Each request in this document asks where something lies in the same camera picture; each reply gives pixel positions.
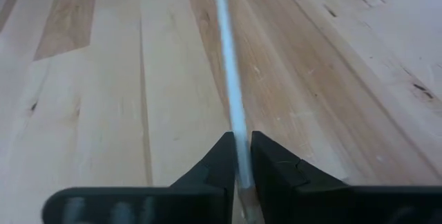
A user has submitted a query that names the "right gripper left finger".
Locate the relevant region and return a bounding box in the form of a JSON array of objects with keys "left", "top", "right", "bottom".
[{"left": 41, "top": 131, "right": 238, "bottom": 224}]

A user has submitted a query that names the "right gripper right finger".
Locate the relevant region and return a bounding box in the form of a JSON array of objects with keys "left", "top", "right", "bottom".
[{"left": 250, "top": 130, "right": 442, "bottom": 224}]

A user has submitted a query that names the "white pencil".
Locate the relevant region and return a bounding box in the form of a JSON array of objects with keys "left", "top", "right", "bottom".
[{"left": 213, "top": 0, "right": 265, "bottom": 224}]

